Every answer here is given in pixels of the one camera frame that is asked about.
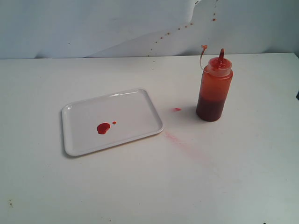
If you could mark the red sauce squeeze bottle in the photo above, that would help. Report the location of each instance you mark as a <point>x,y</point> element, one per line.
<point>214,86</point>

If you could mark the red sauce blob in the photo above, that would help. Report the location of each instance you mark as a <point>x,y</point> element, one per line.
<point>103,128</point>

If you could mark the white backdrop sheet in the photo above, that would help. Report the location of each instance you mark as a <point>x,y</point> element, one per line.
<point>119,28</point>

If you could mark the white rectangular plastic tray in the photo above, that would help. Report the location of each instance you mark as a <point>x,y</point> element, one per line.
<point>133,110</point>

